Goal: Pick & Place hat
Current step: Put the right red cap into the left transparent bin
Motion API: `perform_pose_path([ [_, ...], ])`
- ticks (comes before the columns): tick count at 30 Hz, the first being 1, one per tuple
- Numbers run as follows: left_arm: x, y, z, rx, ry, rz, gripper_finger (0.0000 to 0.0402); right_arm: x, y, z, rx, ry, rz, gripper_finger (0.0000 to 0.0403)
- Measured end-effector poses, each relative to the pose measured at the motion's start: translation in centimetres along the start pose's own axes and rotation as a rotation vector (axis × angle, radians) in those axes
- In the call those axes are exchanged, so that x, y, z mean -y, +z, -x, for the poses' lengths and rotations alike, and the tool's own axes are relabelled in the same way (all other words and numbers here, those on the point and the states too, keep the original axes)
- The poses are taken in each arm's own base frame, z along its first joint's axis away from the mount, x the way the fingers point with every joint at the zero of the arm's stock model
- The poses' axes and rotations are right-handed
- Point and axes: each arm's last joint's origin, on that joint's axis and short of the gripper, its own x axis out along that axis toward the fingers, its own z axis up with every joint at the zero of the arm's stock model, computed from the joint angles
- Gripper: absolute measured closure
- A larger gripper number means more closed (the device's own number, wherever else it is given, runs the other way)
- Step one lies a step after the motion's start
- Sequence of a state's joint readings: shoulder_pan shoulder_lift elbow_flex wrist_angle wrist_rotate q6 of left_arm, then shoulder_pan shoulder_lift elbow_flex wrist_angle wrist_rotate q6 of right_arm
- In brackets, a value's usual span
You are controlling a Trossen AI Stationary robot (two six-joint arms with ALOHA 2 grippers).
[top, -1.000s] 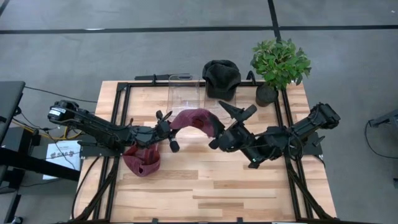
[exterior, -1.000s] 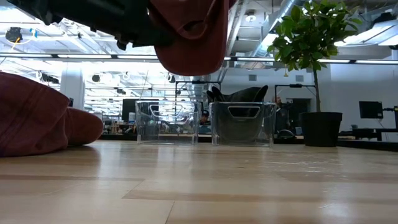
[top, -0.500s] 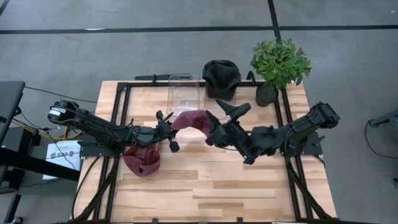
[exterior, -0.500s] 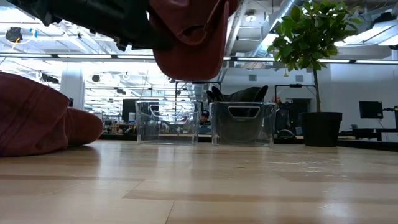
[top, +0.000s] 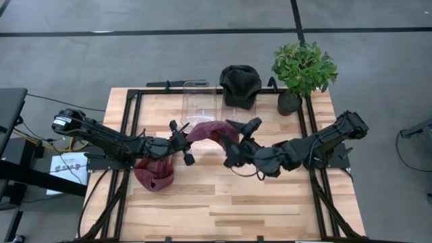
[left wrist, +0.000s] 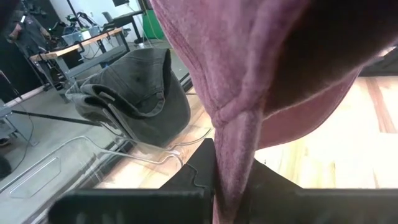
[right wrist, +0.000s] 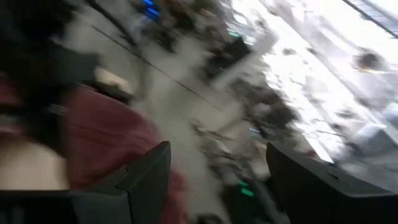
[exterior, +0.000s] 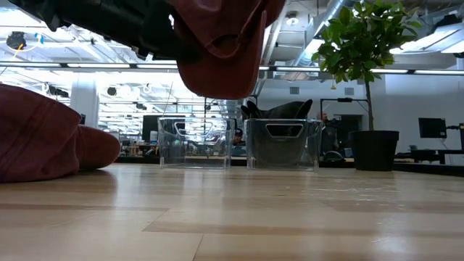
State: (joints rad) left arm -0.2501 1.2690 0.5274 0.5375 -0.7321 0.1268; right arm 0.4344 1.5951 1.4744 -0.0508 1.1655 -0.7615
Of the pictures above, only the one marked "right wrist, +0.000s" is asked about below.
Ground black computer green lights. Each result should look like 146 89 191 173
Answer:
222 177 274 224

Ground black computer blue lights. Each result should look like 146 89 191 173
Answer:
136 0 164 22

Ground maroon baseball cap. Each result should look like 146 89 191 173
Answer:
0 79 189 224

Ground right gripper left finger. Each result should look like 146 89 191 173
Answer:
116 141 171 224

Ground dark grey baseball cap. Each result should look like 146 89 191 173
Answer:
0 0 100 103

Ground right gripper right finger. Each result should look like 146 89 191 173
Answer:
266 142 385 224

